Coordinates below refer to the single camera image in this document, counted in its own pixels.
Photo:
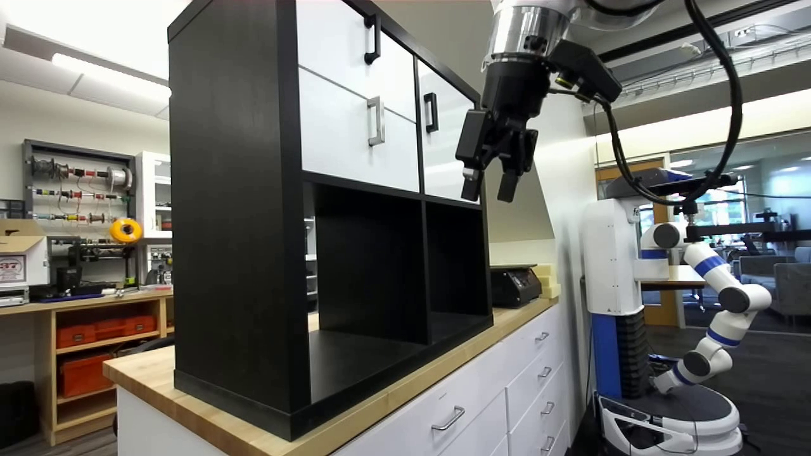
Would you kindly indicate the white top left drawer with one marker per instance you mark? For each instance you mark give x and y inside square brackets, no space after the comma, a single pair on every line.
[334,41]

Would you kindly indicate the black top drawer handle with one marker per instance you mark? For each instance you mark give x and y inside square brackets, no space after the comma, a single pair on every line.
[373,38]

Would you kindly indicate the silver bottom drawer handle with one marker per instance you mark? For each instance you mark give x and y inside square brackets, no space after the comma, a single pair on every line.
[377,122]

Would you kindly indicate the white right cabinet door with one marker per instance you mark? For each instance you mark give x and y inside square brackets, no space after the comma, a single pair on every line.
[441,171]

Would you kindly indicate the orange bin upper shelf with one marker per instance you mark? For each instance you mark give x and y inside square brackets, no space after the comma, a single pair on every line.
[104,331]

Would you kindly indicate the white and blue mobile robot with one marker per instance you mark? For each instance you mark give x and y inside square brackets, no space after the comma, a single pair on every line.
[639,412]

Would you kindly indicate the wooden workbench with shelves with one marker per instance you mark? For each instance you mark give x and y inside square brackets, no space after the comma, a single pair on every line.
[66,418]

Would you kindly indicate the yellow tape roll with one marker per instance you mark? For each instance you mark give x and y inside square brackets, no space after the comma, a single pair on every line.
[126,232]

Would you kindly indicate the white counter with drawers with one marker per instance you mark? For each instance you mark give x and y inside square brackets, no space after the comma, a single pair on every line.
[456,403]

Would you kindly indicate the white bottom left drawer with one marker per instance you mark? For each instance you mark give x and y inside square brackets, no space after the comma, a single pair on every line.
[336,137]

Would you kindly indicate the orange bin lower shelf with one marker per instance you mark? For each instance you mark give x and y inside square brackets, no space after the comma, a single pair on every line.
[79,376]

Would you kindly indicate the black right door handle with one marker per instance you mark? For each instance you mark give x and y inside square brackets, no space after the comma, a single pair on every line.
[432,113]

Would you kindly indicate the grey tool wall rack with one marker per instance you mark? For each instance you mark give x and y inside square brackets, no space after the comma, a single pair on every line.
[75,187]

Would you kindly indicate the orange bin shelf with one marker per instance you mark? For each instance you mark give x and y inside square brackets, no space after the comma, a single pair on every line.
[104,331]
[79,376]

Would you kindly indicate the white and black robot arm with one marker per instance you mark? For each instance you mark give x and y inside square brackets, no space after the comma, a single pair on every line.
[525,49]

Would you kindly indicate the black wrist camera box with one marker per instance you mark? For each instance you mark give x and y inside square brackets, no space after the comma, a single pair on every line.
[583,71]

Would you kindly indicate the white drawer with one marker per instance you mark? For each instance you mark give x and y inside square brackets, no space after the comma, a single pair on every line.
[334,41]
[336,137]

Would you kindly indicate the white machine with cardboard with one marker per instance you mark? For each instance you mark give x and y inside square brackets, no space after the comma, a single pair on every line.
[23,258]

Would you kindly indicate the black box on counter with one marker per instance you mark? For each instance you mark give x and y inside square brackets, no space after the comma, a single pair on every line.
[513,288]

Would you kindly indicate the black cube shelf cabinet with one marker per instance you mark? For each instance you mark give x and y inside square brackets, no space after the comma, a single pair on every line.
[297,295]

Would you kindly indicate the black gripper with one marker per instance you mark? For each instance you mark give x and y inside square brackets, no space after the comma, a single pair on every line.
[497,125]

